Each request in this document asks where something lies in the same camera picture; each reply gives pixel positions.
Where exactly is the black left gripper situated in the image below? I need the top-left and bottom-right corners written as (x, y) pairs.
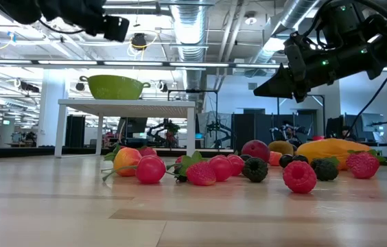
top-left (90, 15), bottom-right (131, 43)

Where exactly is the black partition panel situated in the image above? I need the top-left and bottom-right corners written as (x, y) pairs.
top-left (231, 113), bottom-right (318, 154)

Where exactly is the brown kiwi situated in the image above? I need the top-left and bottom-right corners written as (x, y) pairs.
top-left (268, 140), bottom-right (296, 156)

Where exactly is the red strawberry with long stem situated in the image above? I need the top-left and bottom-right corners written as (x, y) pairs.
top-left (178, 150), bottom-right (218, 187)

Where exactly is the black cabinet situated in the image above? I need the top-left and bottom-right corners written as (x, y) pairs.
top-left (64, 115), bottom-right (86, 148)

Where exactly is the long ceiling light strip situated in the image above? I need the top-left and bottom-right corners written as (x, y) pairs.
top-left (0, 58), bottom-right (285, 71)

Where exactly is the black aluminium table frame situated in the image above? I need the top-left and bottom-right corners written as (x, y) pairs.
top-left (0, 146), bottom-right (235, 159)

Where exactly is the black camera cable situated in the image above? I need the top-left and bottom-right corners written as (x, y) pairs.
top-left (346, 58), bottom-right (387, 139)
top-left (38, 19), bottom-right (85, 35)

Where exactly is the green colander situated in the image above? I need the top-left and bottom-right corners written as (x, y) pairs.
top-left (78, 75), bottom-right (152, 101)

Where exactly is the red cherry with green stem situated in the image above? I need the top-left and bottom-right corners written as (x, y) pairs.
top-left (101, 154), bottom-right (167, 185)

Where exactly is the black screen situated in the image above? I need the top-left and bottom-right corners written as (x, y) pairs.
top-left (117, 117), bottom-right (148, 138)

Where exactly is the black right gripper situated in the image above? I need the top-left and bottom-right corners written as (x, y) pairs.
top-left (253, 32), bottom-right (338, 104)

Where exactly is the blackberry with green leaf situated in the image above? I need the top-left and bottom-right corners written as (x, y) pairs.
top-left (309, 156), bottom-right (341, 182)

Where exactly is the computer monitor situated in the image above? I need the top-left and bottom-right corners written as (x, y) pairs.
top-left (360, 113), bottom-right (385, 133)

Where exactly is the orange yellow mango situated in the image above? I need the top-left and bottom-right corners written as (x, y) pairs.
top-left (295, 137), bottom-right (373, 172)

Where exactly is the silver ventilation duct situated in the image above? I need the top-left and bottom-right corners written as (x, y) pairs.
top-left (244, 0), bottom-right (321, 75)
top-left (169, 0), bottom-right (212, 95)

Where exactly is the orange red peach with leaf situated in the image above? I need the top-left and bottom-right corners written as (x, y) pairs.
top-left (103, 143), bottom-right (143, 178)

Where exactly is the white perforated shelf riser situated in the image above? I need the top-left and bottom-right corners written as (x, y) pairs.
top-left (54, 99), bottom-right (197, 162)

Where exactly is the dark red plum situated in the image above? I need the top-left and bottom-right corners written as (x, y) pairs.
top-left (240, 139), bottom-right (271, 163)

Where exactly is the small red strawberry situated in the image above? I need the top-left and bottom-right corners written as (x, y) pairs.
top-left (137, 145), bottom-right (159, 159)

